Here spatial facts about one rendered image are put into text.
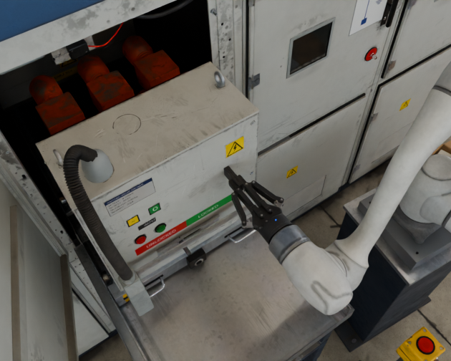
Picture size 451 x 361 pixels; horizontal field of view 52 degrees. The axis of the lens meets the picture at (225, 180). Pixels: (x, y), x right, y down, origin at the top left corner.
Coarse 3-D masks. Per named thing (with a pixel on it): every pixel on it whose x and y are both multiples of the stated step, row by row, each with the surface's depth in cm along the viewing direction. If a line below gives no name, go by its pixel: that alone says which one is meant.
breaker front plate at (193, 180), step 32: (256, 128) 116; (192, 160) 110; (224, 160) 118; (256, 160) 128; (160, 192) 112; (192, 192) 120; (224, 192) 130; (192, 224) 132; (224, 224) 144; (128, 256) 124
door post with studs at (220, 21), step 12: (216, 0) 115; (228, 0) 117; (216, 12) 116; (228, 12) 120; (216, 24) 121; (228, 24) 123; (216, 36) 124; (228, 36) 126; (216, 48) 127; (228, 48) 130; (216, 60) 131; (228, 60) 133; (228, 72) 137
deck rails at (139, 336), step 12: (96, 252) 151; (96, 264) 149; (108, 288) 144; (120, 312) 134; (132, 312) 140; (336, 312) 137; (348, 312) 134; (132, 324) 137; (132, 336) 129; (144, 336) 135; (144, 348) 133; (156, 360) 131
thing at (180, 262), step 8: (248, 216) 149; (232, 224) 147; (240, 224) 148; (224, 232) 146; (232, 232) 149; (208, 240) 144; (216, 240) 146; (224, 240) 149; (200, 248) 143; (208, 248) 147; (184, 256) 141; (168, 264) 140; (176, 264) 141; (184, 264) 145; (152, 272) 139; (160, 272) 139; (168, 272) 142; (144, 280) 137; (152, 280) 140; (112, 288) 136; (120, 296) 135; (120, 304) 139
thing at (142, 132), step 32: (160, 96) 116; (192, 96) 115; (224, 96) 115; (96, 128) 110; (128, 128) 110; (160, 128) 110; (192, 128) 109; (224, 128) 108; (128, 160) 104; (160, 160) 104; (64, 192) 100; (96, 192) 99
